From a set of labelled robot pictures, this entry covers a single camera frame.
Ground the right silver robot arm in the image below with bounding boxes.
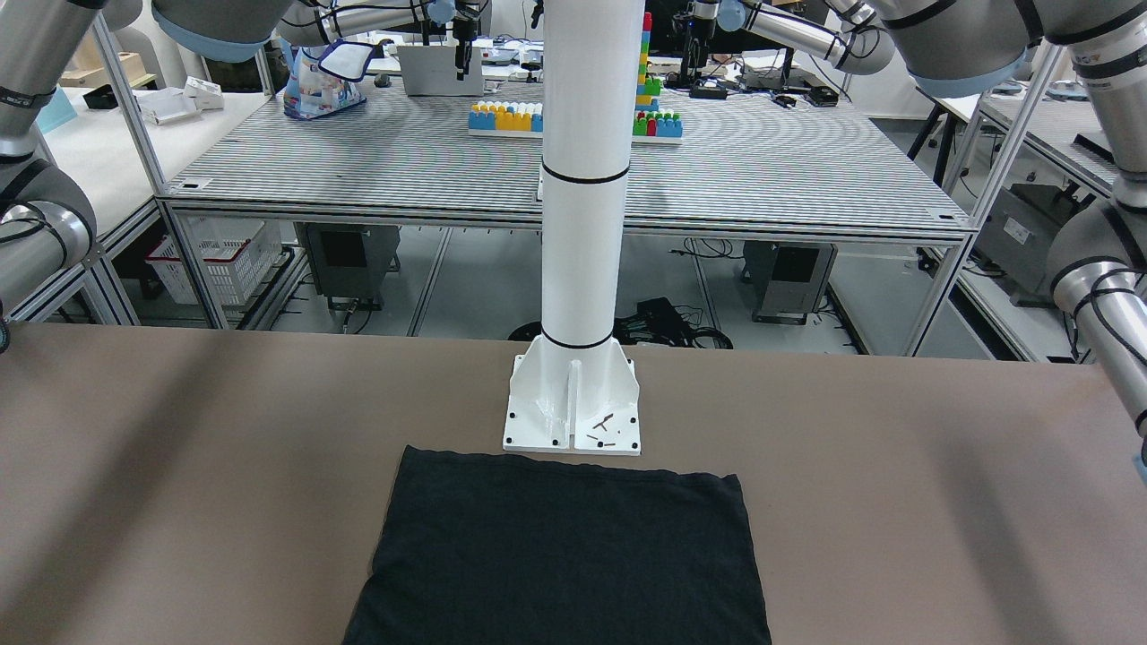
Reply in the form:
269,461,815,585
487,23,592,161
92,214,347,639
1,1,290,305

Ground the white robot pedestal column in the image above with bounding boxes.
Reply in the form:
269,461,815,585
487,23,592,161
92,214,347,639
504,1,646,456

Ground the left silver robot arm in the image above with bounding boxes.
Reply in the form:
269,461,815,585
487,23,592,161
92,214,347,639
830,1,1146,435

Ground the white plastic basket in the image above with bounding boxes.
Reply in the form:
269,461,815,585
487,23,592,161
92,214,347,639
146,218,282,306

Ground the colourful toy block set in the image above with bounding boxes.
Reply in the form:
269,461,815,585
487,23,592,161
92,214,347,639
467,11,685,143

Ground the striped aluminium frame workbench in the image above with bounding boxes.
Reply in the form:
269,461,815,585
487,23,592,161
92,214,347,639
154,79,980,357

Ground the black t-shirt with logo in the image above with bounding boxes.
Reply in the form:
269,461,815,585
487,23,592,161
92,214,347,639
342,446,772,644

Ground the printed plastic bag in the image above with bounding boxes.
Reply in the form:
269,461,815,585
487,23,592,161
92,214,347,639
282,39,374,121

